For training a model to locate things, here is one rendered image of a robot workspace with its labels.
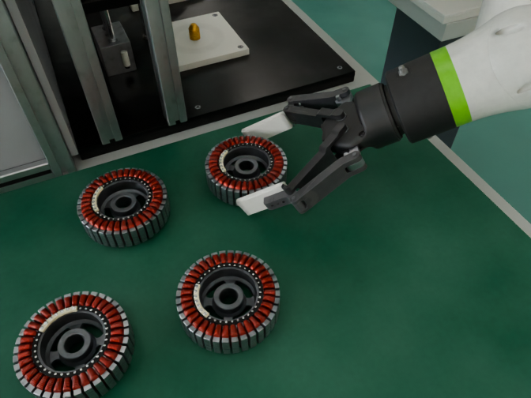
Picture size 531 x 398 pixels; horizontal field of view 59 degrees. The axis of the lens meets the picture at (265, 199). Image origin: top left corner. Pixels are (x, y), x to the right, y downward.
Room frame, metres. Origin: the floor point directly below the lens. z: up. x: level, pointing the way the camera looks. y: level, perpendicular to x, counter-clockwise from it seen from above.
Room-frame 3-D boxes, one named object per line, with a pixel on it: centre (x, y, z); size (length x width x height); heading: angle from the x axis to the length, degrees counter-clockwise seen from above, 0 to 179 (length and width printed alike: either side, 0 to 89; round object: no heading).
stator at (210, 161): (0.45, 0.03, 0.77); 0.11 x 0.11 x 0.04
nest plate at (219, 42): (0.78, 0.13, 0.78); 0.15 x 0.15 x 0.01; 25
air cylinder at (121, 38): (0.72, 0.26, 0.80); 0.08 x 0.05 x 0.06; 25
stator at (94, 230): (0.39, 0.18, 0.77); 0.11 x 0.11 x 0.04
